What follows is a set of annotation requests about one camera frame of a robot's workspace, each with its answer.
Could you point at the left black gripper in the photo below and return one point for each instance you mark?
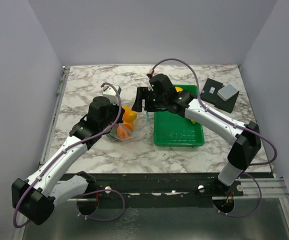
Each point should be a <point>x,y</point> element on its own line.
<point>120,119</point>

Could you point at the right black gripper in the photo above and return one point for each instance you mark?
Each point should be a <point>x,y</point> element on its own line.
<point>143,93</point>

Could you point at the red yellow mango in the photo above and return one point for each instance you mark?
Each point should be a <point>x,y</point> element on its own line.
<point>129,115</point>

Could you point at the orange fruit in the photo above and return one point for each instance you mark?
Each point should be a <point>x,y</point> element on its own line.
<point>122,133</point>

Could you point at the clear zip top bag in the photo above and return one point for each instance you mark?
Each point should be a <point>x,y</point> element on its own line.
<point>140,123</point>

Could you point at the green plastic bin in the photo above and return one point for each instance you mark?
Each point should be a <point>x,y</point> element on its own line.
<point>171,130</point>

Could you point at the yellow lemon front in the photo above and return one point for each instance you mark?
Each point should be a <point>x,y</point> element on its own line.
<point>129,125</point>

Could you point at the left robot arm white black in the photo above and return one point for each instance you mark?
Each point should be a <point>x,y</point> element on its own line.
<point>35,198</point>

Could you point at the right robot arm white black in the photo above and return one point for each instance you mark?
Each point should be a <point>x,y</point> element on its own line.
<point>161,95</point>

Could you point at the black scale base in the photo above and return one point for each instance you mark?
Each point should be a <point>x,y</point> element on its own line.
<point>209,94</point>

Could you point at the grey scale platform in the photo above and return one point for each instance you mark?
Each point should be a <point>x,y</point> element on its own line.
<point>227,92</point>

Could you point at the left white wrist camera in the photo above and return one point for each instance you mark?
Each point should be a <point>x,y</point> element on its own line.
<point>108,92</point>

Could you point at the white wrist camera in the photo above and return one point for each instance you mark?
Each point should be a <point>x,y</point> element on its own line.
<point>150,73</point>
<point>108,92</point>

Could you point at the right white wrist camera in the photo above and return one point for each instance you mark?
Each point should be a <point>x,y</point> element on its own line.
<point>150,73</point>

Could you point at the black mounting rail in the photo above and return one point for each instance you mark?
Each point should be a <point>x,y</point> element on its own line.
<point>159,190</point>

